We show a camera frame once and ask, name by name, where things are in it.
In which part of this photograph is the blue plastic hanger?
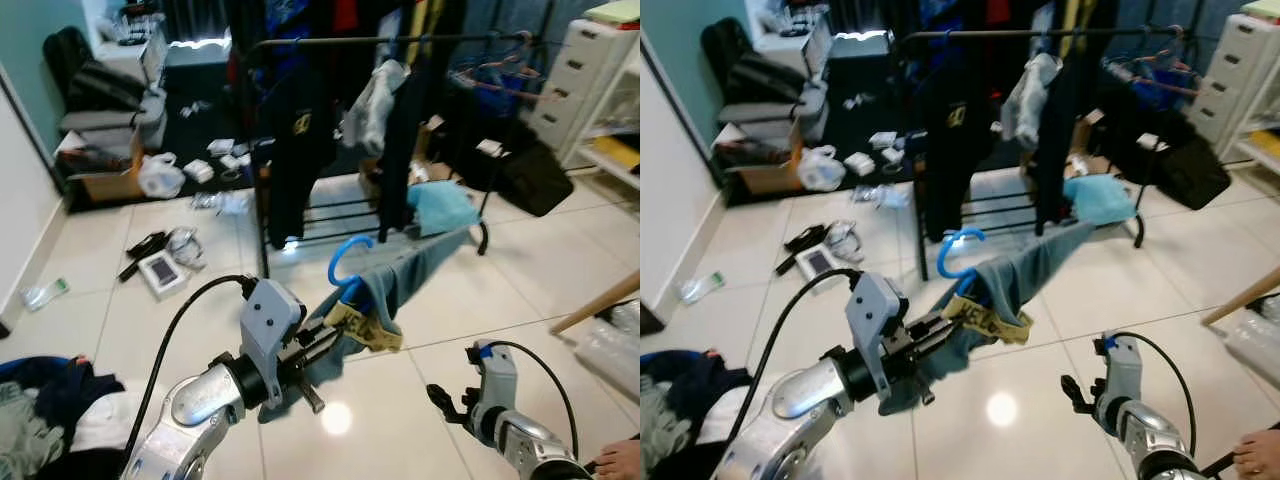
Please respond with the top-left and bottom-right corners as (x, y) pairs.
(937, 227), (986, 301)
(328, 235), (376, 306)

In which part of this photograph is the grey-blue shorts yellow waistband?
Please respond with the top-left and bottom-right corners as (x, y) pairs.
(258, 225), (471, 423)
(880, 218), (1096, 416)

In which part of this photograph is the pink plastic hanger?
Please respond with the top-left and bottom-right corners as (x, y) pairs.
(1108, 25), (1203, 99)
(455, 33), (549, 103)

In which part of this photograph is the white boxed device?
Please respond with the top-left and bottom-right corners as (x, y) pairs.
(795, 243), (846, 291)
(138, 250), (191, 300)

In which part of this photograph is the clear plastic wrapper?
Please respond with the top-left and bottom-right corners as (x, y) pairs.
(165, 227), (208, 269)
(825, 220), (866, 263)

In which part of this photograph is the clear wrapped bottle pack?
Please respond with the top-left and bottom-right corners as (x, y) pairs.
(580, 300), (641, 379)
(1225, 305), (1280, 386)

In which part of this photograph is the person bare foot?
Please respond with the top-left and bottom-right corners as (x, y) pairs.
(1232, 430), (1280, 480)
(592, 437), (641, 480)

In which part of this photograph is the navy t-shirt yellow logo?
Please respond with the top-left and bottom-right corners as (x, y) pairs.
(915, 55), (991, 241)
(262, 60), (338, 249)

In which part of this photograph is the light wooden pole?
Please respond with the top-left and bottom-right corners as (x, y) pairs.
(1202, 265), (1280, 326)
(550, 272), (641, 336)

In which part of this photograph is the light blue cloth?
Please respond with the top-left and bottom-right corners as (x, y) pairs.
(1062, 175), (1139, 226)
(405, 180), (483, 238)

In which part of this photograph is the white garment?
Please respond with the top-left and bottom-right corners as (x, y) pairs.
(700, 400), (746, 446)
(70, 392), (153, 453)

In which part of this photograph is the grey-green garment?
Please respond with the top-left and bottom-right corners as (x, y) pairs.
(640, 375), (691, 480)
(0, 380), (56, 480)

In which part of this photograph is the white plastic bag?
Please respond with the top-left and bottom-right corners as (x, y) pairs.
(797, 145), (846, 193)
(137, 152), (187, 199)

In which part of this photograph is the dark navy garment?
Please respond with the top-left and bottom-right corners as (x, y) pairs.
(378, 60), (443, 243)
(1030, 55), (1096, 226)

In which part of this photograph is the navy blue garment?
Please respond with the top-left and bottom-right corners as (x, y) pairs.
(650, 355), (746, 431)
(35, 360), (126, 421)

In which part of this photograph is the clear plastic bottle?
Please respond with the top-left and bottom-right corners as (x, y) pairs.
(680, 272), (726, 304)
(20, 278), (71, 312)

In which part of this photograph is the brown cardboard box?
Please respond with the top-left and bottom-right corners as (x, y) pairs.
(58, 140), (151, 204)
(720, 135), (806, 196)

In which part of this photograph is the black garment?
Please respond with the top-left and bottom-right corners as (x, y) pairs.
(45, 448), (131, 480)
(680, 440), (731, 480)

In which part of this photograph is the black bag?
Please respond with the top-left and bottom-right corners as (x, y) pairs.
(485, 135), (576, 218)
(1145, 130), (1233, 211)

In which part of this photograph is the pale grey garment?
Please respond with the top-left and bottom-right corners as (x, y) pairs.
(340, 60), (411, 156)
(1000, 53), (1063, 151)

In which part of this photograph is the grey padded seat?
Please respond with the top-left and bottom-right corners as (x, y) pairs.
(715, 80), (829, 141)
(58, 85), (168, 151)

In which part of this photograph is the white open shelf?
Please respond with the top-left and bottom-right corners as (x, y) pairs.
(1235, 60), (1280, 181)
(578, 60), (641, 196)

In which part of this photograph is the black metal clothes rack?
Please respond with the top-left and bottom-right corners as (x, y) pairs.
(238, 30), (561, 279)
(895, 25), (1206, 281)

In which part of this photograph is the white desk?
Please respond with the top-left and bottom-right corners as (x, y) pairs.
(745, 0), (831, 76)
(80, 0), (171, 86)

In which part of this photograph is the black backpack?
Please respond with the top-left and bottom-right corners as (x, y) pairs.
(700, 18), (801, 101)
(43, 27), (146, 111)

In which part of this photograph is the white drawer unit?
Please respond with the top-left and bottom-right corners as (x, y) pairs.
(1183, 12), (1280, 151)
(528, 18), (641, 166)

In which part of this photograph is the light grey right wrist camera mount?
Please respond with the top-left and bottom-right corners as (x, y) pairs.
(466, 342), (518, 426)
(1095, 335), (1143, 421)

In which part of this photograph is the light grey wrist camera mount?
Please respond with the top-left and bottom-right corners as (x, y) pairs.
(845, 270), (913, 401)
(1095, 335), (1143, 421)
(240, 278), (306, 401)
(466, 342), (518, 426)

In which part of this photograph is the light grey left wrist camera mount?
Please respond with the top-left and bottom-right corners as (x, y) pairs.
(845, 270), (913, 401)
(240, 278), (306, 401)

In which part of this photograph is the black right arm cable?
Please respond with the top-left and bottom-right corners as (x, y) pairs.
(478, 340), (583, 463)
(1100, 332), (1201, 456)

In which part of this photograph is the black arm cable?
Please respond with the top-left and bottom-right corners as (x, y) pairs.
(120, 275), (261, 476)
(1100, 332), (1201, 456)
(478, 340), (583, 463)
(722, 267), (863, 456)

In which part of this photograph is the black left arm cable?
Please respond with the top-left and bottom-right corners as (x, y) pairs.
(722, 267), (863, 456)
(120, 275), (261, 476)

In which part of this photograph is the black charger with cable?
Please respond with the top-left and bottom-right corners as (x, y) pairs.
(775, 225), (831, 276)
(117, 230), (171, 283)

